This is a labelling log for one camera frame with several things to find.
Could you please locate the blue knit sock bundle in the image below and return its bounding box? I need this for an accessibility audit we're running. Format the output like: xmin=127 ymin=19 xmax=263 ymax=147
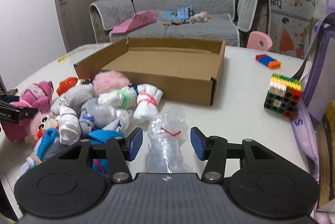
xmin=21 ymin=128 xmax=125 ymax=174

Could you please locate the magenta pink towel bundle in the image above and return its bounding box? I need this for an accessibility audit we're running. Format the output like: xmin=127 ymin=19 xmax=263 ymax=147
xmin=1 ymin=81 xmax=54 ymax=142

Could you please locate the light blue cloth bundle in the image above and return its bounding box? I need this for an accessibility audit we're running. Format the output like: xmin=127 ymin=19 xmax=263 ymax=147
xmin=79 ymin=98 xmax=130 ymax=136

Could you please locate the clear bubble wrap bundle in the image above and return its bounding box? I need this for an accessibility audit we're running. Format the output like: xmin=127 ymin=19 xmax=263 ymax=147
xmin=147 ymin=106 xmax=195 ymax=174

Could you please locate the white sock green band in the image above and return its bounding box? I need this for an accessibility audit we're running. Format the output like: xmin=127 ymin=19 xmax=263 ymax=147
xmin=98 ymin=86 xmax=137 ymax=110

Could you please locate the white sock red band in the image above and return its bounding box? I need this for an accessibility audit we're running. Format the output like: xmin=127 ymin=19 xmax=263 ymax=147
xmin=133 ymin=83 xmax=164 ymax=122

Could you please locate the orange plastic bag bundle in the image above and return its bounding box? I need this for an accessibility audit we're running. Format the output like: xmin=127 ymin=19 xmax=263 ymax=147
xmin=56 ymin=77 xmax=78 ymax=96

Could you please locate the grey sock bundle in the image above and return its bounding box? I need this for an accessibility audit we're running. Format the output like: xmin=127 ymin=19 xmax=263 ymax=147
xmin=50 ymin=83 xmax=94 ymax=116

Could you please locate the pink fluffy keychain toy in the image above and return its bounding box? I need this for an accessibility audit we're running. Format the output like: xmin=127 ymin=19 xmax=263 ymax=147
xmin=93 ymin=70 xmax=130 ymax=95

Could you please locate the white striped sock bundle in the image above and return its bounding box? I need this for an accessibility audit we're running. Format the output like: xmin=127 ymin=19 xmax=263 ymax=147
xmin=58 ymin=106 xmax=81 ymax=146

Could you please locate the brown cardboard box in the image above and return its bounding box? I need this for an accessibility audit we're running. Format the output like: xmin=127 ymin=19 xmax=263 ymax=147
xmin=74 ymin=38 xmax=225 ymax=106

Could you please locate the multicolour brick cube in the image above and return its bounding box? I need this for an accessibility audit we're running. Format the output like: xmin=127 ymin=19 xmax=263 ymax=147
xmin=263 ymin=73 xmax=302 ymax=118

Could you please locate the small colourful brick stack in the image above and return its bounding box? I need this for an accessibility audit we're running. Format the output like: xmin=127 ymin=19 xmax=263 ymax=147
xmin=255 ymin=54 xmax=281 ymax=69

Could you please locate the yellow carton box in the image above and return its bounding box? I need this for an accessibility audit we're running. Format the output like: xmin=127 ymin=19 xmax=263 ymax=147
xmin=316 ymin=99 xmax=334 ymax=213

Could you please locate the pink child chair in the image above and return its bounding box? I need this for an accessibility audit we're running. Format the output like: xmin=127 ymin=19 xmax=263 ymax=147
xmin=246 ymin=31 xmax=273 ymax=52

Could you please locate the plush toy on sofa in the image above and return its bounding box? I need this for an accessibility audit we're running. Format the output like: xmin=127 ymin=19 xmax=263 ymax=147
xmin=189 ymin=11 xmax=212 ymax=23

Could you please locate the pink cushion on sofa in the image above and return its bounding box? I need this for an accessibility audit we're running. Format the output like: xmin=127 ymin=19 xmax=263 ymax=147
xmin=111 ymin=10 xmax=157 ymax=34

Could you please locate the grey sofa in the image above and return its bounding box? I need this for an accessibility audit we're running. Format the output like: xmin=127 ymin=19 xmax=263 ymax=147
xmin=89 ymin=0 xmax=271 ymax=47

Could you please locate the purple bag with strap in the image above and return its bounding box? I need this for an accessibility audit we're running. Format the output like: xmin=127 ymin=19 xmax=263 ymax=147
xmin=291 ymin=0 xmax=334 ymax=223

